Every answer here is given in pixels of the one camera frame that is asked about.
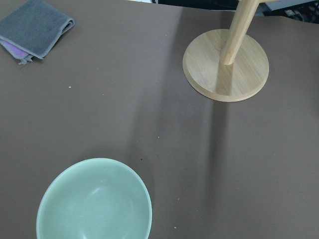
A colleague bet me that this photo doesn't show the green bowl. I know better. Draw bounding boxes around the green bowl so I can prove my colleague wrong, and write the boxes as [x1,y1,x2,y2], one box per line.
[36,158,152,239]

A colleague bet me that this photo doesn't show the wooden mug stand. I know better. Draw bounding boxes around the wooden mug stand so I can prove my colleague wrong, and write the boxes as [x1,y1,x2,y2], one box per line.
[182,0,269,102]

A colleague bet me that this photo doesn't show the grey folded cloth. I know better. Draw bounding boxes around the grey folded cloth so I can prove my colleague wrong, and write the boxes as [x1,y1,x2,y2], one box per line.
[0,0,75,64]

